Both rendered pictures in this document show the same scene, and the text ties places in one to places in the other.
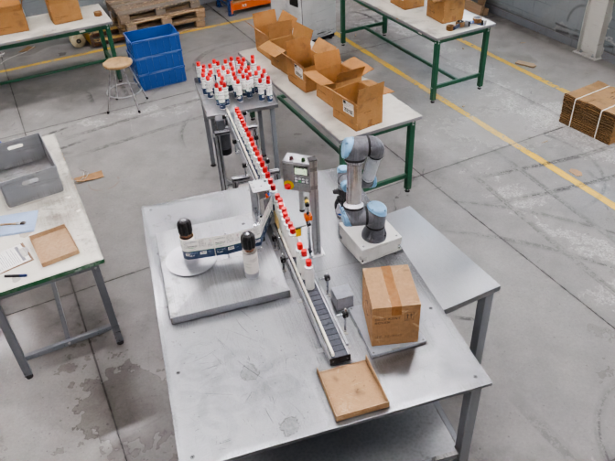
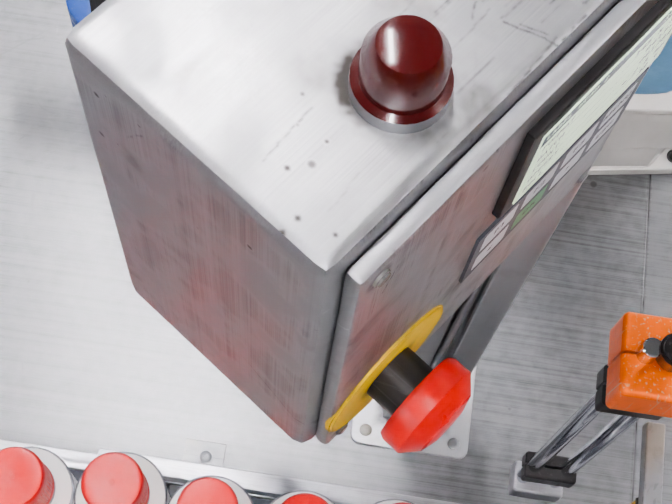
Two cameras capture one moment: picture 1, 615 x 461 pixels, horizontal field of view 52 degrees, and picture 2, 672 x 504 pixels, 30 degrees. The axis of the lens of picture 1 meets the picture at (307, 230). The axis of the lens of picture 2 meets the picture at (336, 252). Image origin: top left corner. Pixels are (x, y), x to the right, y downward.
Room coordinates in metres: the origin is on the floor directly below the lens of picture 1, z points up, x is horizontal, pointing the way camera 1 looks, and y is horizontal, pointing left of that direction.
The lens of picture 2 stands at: (2.96, 0.22, 1.75)
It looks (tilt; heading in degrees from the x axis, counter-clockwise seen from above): 69 degrees down; 284
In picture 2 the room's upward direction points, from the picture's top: 9 degrees clockwise
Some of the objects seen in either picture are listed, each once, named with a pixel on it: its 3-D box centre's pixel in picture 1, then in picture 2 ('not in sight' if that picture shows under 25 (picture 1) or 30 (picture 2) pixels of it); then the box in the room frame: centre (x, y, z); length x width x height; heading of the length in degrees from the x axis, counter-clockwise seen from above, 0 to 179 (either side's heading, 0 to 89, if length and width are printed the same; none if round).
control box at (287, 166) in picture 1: (299, 173); (392, 119); (3.00, 0.03, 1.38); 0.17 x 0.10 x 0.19; 70
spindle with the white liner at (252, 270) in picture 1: (250, 254); not in sight; (2.73, 0.33, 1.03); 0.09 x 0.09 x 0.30
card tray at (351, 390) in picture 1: (351, 386); not in sight; (1.91, -0.17, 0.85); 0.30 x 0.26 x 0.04; 14
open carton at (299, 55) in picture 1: (307, 64); not in sight; (5.51, -0.09, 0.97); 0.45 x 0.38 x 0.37; 118
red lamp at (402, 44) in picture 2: not in sight; (404, 64); (2.99, 0.07, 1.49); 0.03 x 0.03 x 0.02
